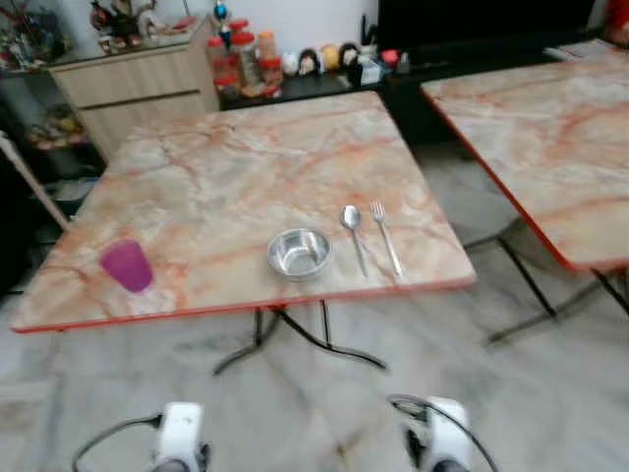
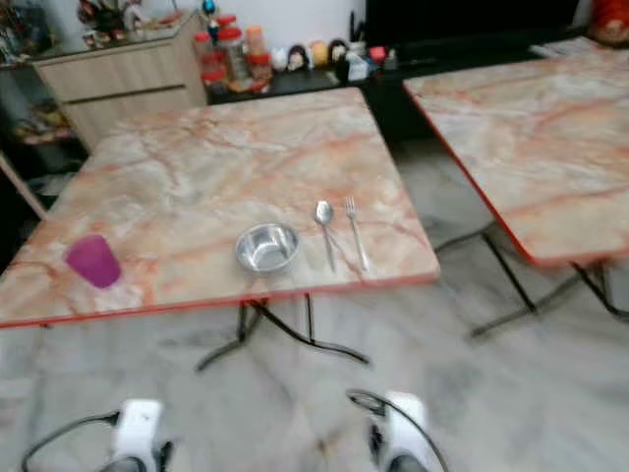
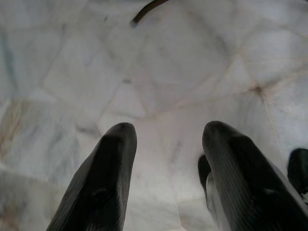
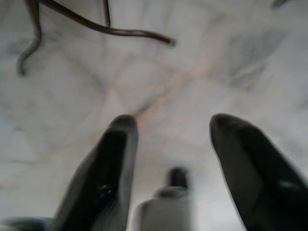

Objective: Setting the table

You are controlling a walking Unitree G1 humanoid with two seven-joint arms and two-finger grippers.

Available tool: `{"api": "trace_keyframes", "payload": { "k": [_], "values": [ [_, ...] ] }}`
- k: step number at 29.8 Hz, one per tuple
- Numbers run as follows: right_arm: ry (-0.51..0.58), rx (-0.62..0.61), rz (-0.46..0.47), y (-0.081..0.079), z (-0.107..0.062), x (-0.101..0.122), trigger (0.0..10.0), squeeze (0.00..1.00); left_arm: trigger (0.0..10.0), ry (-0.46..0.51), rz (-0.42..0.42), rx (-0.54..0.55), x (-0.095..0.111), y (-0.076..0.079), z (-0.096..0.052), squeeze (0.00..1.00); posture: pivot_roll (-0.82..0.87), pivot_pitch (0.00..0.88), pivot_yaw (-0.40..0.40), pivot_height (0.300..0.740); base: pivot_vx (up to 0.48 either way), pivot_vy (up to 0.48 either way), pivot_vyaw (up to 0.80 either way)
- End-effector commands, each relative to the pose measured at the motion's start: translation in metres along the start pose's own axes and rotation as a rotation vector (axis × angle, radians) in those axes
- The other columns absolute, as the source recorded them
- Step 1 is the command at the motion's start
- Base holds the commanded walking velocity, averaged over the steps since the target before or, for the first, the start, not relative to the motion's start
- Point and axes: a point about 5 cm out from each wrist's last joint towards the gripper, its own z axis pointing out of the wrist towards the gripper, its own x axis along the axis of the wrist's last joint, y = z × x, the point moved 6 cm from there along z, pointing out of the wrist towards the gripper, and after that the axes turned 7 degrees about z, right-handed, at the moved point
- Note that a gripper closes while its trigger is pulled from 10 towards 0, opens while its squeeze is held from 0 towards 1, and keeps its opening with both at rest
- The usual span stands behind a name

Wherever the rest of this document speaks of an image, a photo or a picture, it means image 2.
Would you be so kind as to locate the dark ornamental decoration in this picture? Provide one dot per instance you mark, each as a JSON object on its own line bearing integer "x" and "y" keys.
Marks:
{"x": 108, "y": 20}

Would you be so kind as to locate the black television stand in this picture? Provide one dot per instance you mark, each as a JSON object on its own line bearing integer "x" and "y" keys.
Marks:
{"x": 383, "y": 108}

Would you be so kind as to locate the red lid plastic jar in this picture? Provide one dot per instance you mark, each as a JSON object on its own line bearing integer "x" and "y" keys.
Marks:
{"x": 204, "y": 61}
{"x": 257, "y": 57}
{"x": 230, "y": 56}

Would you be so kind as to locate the small dark haired figurine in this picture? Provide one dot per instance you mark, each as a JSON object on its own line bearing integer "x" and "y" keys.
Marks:
{"x": 338, "y": 51}
{"x": 298, "y": 58}

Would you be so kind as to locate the small white figurine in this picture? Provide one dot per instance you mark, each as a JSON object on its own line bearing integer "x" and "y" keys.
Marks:
{"x": 279, "y": 59}

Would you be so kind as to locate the printed paper sheet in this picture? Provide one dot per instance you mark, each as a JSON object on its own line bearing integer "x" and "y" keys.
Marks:
{"x": 565, "y": 47}

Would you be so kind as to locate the small steel bowl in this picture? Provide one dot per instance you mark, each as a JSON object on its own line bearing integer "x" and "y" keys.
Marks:
{"x": 267, "y": 248}

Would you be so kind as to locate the marble pattern folding table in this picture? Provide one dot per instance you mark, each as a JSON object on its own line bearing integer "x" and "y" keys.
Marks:
{"x": 236, "y": 187}
{"x": 541, "y": 138}

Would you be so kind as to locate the steel spoon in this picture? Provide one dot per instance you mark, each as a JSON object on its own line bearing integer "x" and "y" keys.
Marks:
{"x": 322, "y": 211}

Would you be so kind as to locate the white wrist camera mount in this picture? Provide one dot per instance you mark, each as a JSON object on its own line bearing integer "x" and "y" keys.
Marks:
{"x": 408, "y": 423}
{"x": 138, "y": 428}

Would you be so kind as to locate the steel fork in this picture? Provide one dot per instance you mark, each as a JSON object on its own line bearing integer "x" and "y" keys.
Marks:
{"x": 350, "y": 206}

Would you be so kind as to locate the black television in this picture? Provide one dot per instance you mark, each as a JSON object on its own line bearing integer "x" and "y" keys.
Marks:
{"x": 452, "y": 18}

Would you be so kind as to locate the small yellow figurine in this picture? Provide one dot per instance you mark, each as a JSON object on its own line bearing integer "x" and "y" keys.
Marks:
{"x": 318, "y": 53}

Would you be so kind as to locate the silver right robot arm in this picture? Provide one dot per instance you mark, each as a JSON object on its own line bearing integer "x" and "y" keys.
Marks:
{"x": 409, "y": 465}

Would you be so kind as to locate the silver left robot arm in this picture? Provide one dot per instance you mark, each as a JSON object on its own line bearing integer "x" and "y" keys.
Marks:
{"x": 128, "y": 466}

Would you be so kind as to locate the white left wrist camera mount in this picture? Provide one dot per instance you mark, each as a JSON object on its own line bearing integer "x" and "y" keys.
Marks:
{"x": 138, "y": 428}

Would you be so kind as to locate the purple plastic cup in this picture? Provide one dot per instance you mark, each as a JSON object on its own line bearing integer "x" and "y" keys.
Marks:
{"x": 93, "y": 262}

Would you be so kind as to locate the blue ball ornament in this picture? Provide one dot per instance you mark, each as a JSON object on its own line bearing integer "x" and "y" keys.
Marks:
{"x": 208, "y": 10}

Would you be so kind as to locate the small white bottle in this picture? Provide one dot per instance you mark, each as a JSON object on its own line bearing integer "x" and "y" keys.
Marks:
{"x": 358, "y": 63}

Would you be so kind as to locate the black open shelf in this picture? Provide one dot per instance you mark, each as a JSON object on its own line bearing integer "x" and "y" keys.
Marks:
{"x": 20, "y": 88}

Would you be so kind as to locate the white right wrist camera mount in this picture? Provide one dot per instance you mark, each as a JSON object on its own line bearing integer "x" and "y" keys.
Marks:
{"x": 408, "y": 423}

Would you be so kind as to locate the light wooden cabinet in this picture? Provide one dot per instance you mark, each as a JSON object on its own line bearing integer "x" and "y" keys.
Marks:
{"x": 118, "y": 84}

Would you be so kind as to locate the large red figurine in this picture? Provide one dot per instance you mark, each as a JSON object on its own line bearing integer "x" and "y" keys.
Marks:
{"x": 611, "y": 20}

